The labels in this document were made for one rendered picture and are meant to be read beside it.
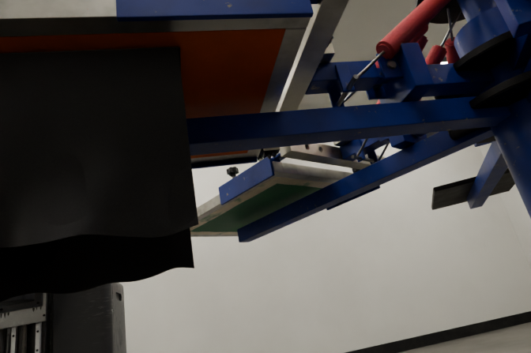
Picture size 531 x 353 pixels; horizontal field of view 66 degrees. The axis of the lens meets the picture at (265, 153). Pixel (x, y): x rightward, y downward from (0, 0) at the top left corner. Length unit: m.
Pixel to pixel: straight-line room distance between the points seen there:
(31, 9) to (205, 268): 4.12
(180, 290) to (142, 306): 0.40
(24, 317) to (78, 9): 1.25
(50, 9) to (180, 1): 0.18
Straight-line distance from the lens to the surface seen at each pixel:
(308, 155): 1.37
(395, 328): 5.10
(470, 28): 1.28
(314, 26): 0.81
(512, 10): 0.96
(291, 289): 4.74
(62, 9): 0.69
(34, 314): 1.71
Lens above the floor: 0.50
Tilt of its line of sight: 23 degrees up
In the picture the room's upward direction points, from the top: 11 degrees counter-clockwise
